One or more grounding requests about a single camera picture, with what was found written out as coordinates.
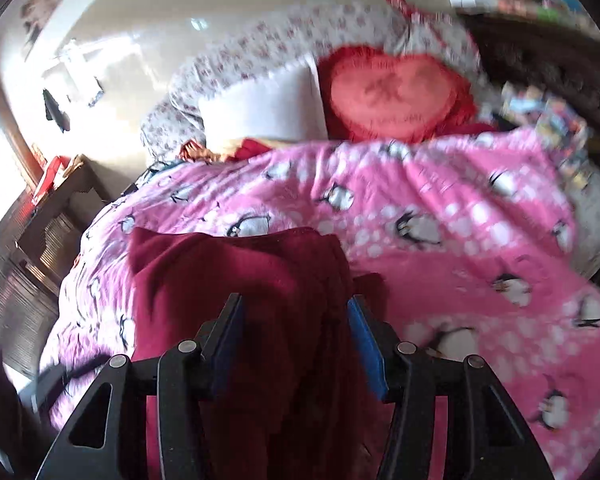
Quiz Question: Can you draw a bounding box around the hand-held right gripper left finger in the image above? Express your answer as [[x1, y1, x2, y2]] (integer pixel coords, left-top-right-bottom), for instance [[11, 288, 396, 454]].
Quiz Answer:
[[35, 292, 245, 480]]

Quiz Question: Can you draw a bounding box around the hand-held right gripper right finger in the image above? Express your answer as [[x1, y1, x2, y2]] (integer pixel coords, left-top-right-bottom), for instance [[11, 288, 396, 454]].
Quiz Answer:
[[346, 296, 556, 480]]

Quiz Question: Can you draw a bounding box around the maroon sweater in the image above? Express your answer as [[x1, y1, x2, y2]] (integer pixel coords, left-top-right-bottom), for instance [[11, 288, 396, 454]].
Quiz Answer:
[[127, 226, 451, 480]]

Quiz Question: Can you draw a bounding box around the pile of colourful clothes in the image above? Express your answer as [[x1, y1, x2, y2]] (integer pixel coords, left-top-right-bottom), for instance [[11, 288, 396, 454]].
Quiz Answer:
[[499, 82, 594, 188]]

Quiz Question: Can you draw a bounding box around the pink penguin print blanket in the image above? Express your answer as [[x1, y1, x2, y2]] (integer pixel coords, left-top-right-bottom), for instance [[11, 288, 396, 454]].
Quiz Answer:
[[37, 127, 600, 480]]

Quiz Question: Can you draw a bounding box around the dark wooden desk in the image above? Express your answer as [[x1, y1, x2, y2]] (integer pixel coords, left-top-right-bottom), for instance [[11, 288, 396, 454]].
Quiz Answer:
[[0, 154, 115, 292]]

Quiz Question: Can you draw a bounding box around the slatted wooden screen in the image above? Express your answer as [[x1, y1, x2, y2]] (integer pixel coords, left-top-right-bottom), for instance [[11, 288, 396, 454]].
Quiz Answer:
[[0, 252, 67, 378]]

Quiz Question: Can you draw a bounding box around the small floral pillow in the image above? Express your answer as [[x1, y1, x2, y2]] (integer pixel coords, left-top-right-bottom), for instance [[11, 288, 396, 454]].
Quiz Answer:
[[140, 94, 207, 162]]

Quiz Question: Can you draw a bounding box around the red box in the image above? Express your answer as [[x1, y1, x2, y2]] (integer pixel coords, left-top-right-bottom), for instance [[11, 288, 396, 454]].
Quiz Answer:
[[31, 155, 72, 207]]

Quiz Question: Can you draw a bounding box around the white pillow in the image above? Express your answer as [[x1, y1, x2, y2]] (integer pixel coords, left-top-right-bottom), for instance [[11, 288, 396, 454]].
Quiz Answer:
[[197, 57, 329, 143]]

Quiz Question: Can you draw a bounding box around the red heart cushion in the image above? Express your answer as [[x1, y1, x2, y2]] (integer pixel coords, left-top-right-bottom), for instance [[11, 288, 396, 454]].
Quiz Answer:
[[317, 46, 479, 144]]

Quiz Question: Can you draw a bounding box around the dark hanging cloth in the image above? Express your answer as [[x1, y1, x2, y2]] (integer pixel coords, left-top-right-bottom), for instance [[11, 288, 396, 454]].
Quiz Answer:
[[42, 87, 72, 134]]

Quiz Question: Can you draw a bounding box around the large floral quilt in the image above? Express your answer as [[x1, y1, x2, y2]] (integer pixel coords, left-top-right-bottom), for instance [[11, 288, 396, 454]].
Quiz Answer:
[[169, 2, 487, 133]]

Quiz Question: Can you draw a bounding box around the carved wooden headboard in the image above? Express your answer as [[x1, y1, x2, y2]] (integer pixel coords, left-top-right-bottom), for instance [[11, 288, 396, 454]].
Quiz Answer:
[[459, 10, 600, 128]]

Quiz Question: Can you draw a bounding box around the wall poster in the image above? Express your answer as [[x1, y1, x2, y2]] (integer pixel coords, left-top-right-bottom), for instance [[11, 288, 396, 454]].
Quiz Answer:
[[19, 0, 64, 62]]

